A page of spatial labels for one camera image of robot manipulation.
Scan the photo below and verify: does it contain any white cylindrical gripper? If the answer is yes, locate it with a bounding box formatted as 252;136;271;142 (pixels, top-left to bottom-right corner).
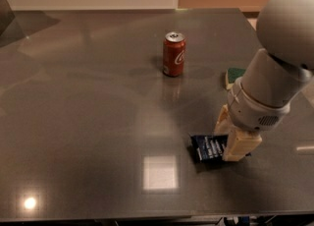
214;78;290;162

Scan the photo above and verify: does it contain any blue rxbar wrapper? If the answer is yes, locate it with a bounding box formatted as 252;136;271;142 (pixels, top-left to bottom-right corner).
190;135;228;163

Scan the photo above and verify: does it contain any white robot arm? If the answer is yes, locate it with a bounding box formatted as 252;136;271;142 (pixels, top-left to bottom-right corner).
214;0;314;162

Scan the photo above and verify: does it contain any red coke can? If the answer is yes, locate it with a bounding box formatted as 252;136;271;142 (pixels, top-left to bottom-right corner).
163;31;185;77

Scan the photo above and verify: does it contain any green yellow sponge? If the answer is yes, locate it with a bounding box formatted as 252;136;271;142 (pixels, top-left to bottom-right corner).
225;68;245;90

